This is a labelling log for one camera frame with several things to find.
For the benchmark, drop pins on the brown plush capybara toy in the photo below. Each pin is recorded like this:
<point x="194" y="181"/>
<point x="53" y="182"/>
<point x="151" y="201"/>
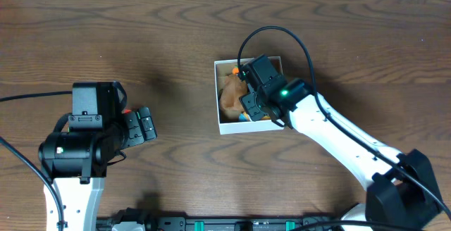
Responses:
<point x="230" y="90"/>

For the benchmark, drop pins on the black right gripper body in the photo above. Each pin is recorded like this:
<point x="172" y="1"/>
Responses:
<point x="251" y="101"/>

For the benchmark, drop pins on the white cardboard box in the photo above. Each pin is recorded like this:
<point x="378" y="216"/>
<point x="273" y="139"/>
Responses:
<point x="229" y="123"/>

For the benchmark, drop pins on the yellow grey toy truck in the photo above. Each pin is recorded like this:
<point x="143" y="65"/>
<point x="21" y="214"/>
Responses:
<point x="244" y="117"/>

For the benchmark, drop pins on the black mounting rail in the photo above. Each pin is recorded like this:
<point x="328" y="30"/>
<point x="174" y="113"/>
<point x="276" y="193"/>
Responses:
<point x="140" y="219"/>

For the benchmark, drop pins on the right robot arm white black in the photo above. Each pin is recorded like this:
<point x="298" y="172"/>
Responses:
<point x="401" y="189"/>

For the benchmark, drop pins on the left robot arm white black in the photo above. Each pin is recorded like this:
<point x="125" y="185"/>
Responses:
<point x="75" y="162"/>

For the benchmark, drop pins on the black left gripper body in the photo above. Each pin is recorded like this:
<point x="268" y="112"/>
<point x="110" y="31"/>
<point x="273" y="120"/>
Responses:
<point x="133" y="129"/>

